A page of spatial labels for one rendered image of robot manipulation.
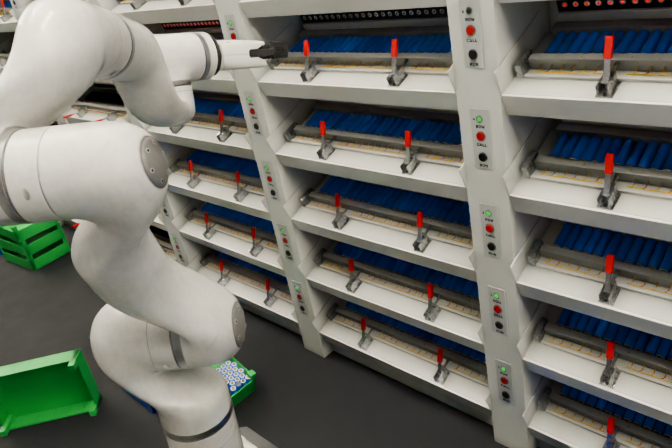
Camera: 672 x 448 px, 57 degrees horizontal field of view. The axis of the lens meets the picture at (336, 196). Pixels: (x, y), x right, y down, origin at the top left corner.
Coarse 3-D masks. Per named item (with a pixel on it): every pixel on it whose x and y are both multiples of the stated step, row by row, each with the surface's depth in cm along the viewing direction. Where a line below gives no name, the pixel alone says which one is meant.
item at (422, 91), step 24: (312, 24) 159; (336, 24) 153; (360, 24) 148; (384, 24) 143; (408, 24) 138; (432, 24) 134; (288, 48) 163; (264, 72) 159; (288, 72) 154; (336, 72) 143; (288, 96) 154; (312, 96) 147; (336, 96) 141; (360, 96) 136; (384, 96) 131; (408, 96) 126; (432, 96) 121; (456, 96) 117
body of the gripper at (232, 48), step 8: (216, 40) 112; (224, 40) 112; (232, 40) 112; (240, 40) 112; (248, 40) 113; (216, 48) 109; (224, 48) 108; (232, 48) 109; (240, 48) 110; (248, 48) 111; (256, 48) 112; (224, 56) 109; (232, 56) 109; (240, 56) 110; (248, 56) 111; (256, 56) 115; (224, 64) 109; (232, 64) 110; (240, 64) 111; (248, 64) 112; (256, 64) 113; (264, 64) 114; (216, 72) 110
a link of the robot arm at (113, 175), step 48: (48, 144) 61; (96, 144) 60; (144, 144) 63; (48, 192) 60; (96, 192) 61; (144, 192) 62; (96, 240) 70; (144, 240) 74; (96, 288) 75; (144, 288) 78; (192, 288) 87; (192, 336) 86; (240, 336) 94
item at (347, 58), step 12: (288, 60) 156; (300, 60) 153; (312, 60) 150; (324, 60) 147; (336, 60) 144; (348, 60) 142; (360, 60) 139; (372, 60) 137; (384, 60) 134; (420, 60) 127; (432, 60) 125; (444, 60) 123
